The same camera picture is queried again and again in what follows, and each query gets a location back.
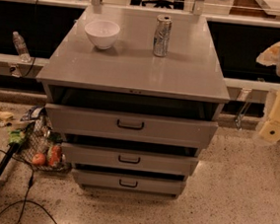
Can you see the white bowl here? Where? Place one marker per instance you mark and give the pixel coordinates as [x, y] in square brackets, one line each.
[102, 34]

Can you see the middle grey drawer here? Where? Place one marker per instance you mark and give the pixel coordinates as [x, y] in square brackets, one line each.
[130, 160]

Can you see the grey drawer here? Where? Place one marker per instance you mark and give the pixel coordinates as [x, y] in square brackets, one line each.
[94, 179]
[131, 126]
[130, 160]

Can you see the red apple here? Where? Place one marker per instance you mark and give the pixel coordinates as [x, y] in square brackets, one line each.
[39, 159]

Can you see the silver redbull can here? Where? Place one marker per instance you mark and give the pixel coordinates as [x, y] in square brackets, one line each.
[162, 35]

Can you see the bottom grey drawer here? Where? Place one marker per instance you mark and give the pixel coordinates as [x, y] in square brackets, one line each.
[94, 179]

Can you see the blue white snack bag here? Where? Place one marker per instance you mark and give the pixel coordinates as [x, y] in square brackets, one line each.
[32, 114]

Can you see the grey drawer cabinet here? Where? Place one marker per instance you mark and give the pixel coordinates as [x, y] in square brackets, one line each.
[188, 83]

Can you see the top grey drawer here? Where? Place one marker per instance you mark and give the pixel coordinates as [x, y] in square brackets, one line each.
[131, 126]

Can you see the green snack bag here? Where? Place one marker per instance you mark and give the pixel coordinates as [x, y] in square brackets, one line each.
[16, 137]

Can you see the wire mesh basket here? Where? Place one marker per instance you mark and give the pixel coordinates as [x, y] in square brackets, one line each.
[39, 137]

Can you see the clear plastic water bottle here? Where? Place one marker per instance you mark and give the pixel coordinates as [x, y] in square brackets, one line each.
[21, 47]

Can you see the red fruit in basket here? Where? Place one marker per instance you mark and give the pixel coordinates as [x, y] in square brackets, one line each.
[54, 156]

